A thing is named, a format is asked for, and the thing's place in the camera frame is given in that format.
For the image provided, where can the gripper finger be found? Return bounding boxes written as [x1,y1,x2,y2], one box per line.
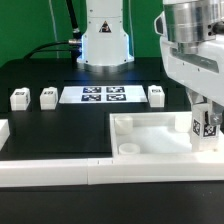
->
[209,101,224,126]
[186,88,207,115]

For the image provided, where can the thin white cable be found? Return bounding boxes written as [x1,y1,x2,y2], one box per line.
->
[48,0,58,42]

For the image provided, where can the white marker sheet with tags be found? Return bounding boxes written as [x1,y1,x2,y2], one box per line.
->
[59,85,147,104]

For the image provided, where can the white U-shaped obstacle fence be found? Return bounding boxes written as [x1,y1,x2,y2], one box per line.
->
[0,114,224,188]

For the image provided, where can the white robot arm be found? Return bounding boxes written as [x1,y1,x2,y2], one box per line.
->
[77,0,224,126]

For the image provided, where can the white square tabletop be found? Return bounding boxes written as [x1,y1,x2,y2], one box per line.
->
[110,112,224,158]

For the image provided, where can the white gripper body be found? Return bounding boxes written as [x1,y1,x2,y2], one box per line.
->
[154,13,224,102]

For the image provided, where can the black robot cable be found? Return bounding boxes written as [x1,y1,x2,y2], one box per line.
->
[22,0,83,61]

